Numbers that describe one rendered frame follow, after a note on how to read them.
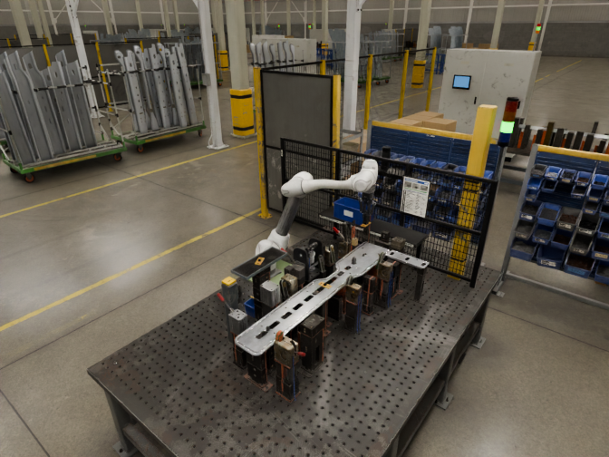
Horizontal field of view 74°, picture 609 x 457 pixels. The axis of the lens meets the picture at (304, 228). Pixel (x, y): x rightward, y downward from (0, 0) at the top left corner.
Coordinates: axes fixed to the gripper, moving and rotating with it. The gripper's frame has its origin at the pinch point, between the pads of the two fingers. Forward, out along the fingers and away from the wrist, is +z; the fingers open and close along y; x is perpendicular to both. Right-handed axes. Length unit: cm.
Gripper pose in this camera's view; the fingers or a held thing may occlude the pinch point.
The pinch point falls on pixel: (365, 218)
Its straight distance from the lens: 280.8
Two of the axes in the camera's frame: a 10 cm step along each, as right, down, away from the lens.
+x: 6.2, -3.6, 7.0
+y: 7.9, 2.8, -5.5
